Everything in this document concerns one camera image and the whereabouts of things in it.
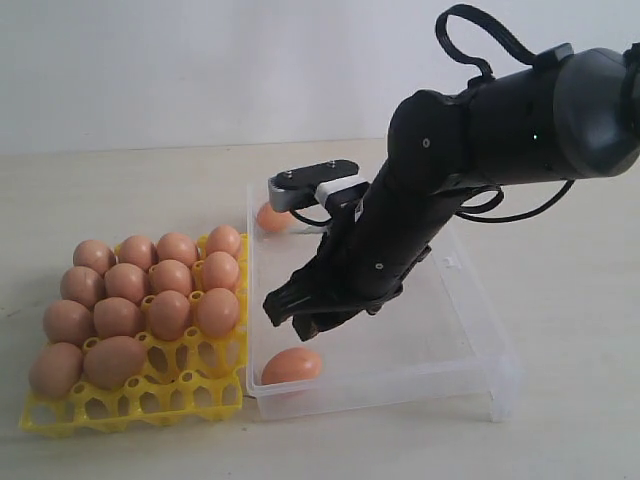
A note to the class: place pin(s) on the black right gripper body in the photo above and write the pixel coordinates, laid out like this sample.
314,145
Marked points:
372,244

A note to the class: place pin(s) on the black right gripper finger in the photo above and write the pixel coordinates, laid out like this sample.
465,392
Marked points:
296,301
310,321

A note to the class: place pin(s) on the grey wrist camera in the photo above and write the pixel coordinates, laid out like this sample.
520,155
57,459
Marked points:
331,184

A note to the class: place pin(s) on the brown egg placed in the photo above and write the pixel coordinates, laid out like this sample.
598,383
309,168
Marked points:
138,250
179,247
94,254

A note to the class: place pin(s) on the clear plastic container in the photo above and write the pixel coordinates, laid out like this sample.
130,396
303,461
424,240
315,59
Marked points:
439,338

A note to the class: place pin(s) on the brown egg second row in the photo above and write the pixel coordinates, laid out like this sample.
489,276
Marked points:
116,316
217,312

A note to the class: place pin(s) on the brown egg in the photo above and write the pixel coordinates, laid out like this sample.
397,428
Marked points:
83,285
220,270
171,275
169,315
127,281
290,365
272,221
111,362
68,321

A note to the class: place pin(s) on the yellow plastic egg tray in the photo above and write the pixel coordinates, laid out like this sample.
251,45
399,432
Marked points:
192,377

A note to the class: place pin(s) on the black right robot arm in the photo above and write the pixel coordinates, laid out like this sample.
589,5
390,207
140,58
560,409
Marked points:
571,116

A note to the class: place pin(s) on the brown egg column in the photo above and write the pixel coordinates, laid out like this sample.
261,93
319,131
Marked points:
56,370

